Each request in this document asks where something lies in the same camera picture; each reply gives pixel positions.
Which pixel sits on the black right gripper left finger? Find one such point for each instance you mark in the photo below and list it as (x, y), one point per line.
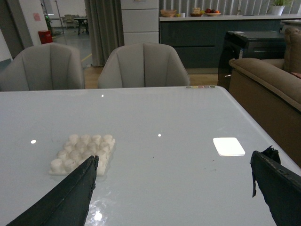
(67, 204)

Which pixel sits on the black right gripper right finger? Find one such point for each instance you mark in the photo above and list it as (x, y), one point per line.
(280, 187)

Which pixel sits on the brown sofa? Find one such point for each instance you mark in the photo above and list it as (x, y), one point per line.
(270, 91)

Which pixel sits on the coloured dot sticker strip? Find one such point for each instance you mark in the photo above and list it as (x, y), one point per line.
(201, 87)

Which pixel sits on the grey armchair left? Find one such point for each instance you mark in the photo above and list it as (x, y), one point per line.
(50, 66)

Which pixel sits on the grey armchair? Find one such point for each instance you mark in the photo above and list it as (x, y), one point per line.
(50, 66)
(143, 65)

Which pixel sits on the black appliance box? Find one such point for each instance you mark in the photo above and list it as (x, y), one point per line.
(260, 45)

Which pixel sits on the grey armchair centre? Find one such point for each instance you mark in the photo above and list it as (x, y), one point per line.
(143, 65)

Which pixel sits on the red box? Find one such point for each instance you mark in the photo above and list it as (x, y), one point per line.
(45, 36)

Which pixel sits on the dark kitchen counter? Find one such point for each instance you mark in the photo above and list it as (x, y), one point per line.
(199, 40)

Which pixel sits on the white potted plant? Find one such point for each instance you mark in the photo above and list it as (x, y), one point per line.
(276, 7)

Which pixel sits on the fruit plate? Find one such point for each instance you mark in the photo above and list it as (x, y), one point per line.
(212, 12)

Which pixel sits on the grey curtain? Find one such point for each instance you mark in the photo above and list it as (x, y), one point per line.
(105, 28)

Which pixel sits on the white drawer cabinet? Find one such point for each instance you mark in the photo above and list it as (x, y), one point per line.
(140, 21)

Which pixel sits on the wooden bowl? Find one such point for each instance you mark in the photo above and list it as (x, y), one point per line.
(168, 12)

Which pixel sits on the white studded base plate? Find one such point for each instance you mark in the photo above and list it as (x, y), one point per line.
(79, 148)

